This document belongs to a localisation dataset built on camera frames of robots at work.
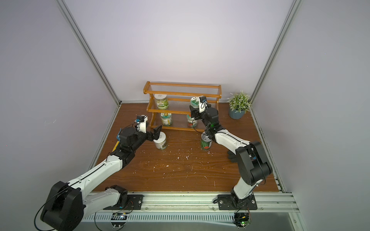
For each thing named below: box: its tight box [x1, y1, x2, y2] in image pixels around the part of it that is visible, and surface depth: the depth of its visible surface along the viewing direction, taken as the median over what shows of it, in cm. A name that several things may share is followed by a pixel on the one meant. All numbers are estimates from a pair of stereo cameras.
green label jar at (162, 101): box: [154, 93, 169, 110], surface depth 92 cm
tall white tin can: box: [153, 131, 168, 150], surface depth 90 cm
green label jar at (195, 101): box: [190, 96, 200, 109], surface depth 84 cm
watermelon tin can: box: [200, 130, 213, 151], surface depth 87 cm
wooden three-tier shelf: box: [143, 80, 223, 133], surface depth 94 cm
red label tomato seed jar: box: [186, 114, 199, 129], surface depth 102 cm
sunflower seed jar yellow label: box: [160, 112, 173, 127], surface depth 102 cm
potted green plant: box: [226, 89, 252, 120], surface depth 100 cm
